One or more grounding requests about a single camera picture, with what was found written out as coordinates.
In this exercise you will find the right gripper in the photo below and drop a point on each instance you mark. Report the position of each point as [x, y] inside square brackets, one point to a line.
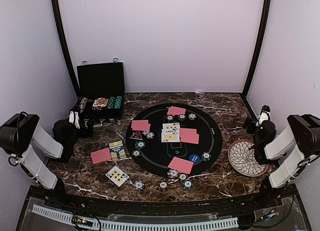
[252, 122]

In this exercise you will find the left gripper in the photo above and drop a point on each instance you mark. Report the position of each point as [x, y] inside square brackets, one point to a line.
[84, 134]

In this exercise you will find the red-backed playing card deck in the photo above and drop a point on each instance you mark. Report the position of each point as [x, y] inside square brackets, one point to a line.
[100, 156]

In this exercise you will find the red card deck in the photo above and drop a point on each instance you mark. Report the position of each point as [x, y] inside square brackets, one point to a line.
[117, 150]

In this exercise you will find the red triangular all-in marker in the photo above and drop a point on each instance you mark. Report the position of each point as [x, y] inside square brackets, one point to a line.
[137, 135]

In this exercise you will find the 50 chips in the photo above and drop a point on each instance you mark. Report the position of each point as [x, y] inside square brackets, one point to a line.
[181, 117]
[206, 156]
[140, 144]

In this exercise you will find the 100 chips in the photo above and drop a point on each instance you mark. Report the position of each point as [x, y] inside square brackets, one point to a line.
[136, 153]
[183, 176]
[170, 118]

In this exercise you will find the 10 chips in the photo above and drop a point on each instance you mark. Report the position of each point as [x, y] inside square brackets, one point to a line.
[148, 134]
[192, 116]
[172, 173]

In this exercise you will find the card dealt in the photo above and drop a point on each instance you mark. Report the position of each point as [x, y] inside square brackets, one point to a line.
[146, 128]
[174, 110]

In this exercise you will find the face-up spade card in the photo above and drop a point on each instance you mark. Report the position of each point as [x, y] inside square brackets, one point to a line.
[117, 176]

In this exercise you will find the face-down cards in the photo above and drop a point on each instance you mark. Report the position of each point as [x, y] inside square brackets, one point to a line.
[189, 135]

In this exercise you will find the blue small blind button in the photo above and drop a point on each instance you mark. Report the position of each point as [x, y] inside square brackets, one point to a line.
[194, 158]

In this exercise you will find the blue chip stack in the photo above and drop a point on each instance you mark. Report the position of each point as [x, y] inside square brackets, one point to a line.
[139, 185]

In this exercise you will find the face-up ace of hearts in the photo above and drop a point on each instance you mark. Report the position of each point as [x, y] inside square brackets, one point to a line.
[170, 137]

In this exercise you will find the green-blue 50 chip stack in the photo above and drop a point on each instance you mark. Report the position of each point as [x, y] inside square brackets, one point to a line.
[187, 184]

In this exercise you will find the orange 100 chip stack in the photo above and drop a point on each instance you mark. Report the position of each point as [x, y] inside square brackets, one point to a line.
[163, 185]

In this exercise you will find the face-up community card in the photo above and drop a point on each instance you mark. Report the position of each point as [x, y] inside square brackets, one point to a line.
[171, 126]

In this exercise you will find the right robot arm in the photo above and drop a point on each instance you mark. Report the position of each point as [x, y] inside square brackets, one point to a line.
[298, 145]

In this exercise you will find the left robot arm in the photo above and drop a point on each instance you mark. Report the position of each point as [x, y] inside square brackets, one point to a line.
[22, 136]

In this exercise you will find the blue-white chips in case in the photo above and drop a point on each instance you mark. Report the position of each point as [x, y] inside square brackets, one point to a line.
[82, 104]

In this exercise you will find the card deck in case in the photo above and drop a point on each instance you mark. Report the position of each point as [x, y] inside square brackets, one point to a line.
[100, 103]

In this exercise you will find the green chip row left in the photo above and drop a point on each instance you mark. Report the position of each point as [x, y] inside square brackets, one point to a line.
[111, 102]

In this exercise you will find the green chip row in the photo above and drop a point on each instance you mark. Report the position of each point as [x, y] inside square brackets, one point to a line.
[118, 102]
[111, 102]

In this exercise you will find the floral patterned plate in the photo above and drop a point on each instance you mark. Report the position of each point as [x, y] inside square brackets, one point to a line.
[241, 155]

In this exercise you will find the green chip row right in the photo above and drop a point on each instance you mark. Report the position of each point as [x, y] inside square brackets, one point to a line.
[118, 102]

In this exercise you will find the black poker chip case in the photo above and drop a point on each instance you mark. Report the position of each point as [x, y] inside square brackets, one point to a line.
[101, 80]

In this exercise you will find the round black poker mat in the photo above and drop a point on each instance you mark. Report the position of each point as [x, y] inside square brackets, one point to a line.
[156, 155]

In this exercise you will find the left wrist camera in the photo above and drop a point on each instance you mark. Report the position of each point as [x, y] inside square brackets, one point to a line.
[73, 119]

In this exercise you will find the white cable duct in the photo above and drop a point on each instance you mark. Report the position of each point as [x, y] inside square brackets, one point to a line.
[123, 222]

